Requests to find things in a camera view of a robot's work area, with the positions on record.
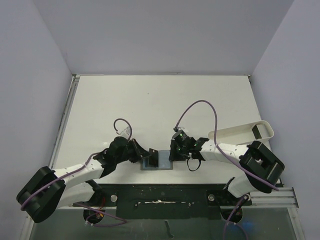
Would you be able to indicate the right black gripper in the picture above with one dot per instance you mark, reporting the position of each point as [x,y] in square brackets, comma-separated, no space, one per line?
[172,150]

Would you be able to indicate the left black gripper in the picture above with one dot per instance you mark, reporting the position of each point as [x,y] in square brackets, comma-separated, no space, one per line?
[139,152]

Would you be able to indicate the grey card holder wallet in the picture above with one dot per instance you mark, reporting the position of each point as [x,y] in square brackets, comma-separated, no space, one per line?
[164,162]

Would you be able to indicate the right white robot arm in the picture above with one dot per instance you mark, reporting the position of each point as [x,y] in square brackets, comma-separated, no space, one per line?
[261,168]

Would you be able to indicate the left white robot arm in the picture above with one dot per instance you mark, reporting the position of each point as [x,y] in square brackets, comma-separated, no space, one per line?
[47,189]

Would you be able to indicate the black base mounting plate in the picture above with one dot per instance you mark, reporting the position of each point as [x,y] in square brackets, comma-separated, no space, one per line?
[164,201]

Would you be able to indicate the white plastic tray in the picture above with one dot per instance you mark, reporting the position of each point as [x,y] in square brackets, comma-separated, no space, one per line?
[242,134]

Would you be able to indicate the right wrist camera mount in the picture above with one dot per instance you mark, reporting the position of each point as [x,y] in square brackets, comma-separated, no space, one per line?
[178,128]

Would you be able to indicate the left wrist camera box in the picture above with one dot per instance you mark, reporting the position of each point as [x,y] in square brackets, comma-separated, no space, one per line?
[126,132]

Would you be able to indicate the aluminium rail frame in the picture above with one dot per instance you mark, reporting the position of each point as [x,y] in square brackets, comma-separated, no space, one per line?
[152,105]

